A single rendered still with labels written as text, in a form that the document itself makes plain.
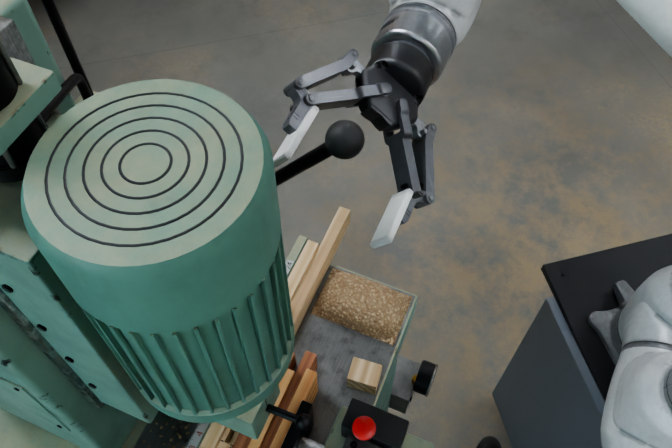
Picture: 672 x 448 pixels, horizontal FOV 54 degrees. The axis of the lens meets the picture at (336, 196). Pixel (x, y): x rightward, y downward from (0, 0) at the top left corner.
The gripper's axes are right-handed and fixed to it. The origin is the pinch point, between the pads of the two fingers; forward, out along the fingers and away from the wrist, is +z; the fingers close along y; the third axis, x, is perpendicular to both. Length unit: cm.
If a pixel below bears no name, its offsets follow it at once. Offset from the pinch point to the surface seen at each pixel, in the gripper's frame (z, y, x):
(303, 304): -4.5, -17.8, -35.1
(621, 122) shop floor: -160, -120, -75
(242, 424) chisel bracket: 17.8, -12.9, -24.5
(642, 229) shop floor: -114, -131, -67
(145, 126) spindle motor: 11.4, 18.9, 7.9
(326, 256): -13.7, -17.7, -35.2
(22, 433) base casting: 27, 1, -67
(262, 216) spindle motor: 14.1, 9.4, 13.0
